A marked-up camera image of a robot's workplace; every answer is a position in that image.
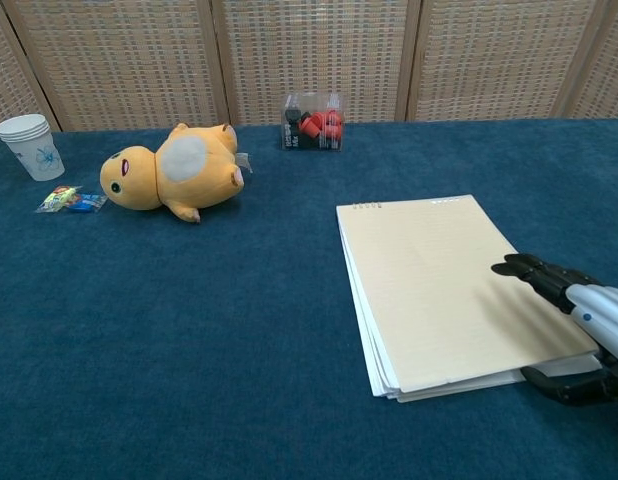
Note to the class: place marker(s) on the cream spiral notepad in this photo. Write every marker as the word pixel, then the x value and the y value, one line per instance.
pixel 429 290

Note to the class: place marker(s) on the clear box of red parts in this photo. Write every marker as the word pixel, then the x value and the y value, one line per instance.
pixel 314 125

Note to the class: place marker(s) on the blue candy packet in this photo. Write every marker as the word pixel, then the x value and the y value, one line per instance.
pixel 86 202

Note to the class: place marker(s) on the yellow plush toy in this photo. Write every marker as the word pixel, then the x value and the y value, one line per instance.
pixel 189 175

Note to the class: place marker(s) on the yellow candy packet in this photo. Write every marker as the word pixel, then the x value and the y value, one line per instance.
pixel 56 199

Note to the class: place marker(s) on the teal tablecloth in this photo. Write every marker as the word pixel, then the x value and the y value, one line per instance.
pixel 189 325

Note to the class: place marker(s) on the woven folding screen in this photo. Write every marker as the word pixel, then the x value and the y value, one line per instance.
pixel 314 50

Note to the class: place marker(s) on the white paper cup stack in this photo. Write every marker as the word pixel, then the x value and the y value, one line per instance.
pixel 36 150

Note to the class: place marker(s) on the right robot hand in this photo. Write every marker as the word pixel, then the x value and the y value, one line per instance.
pixel 599 310

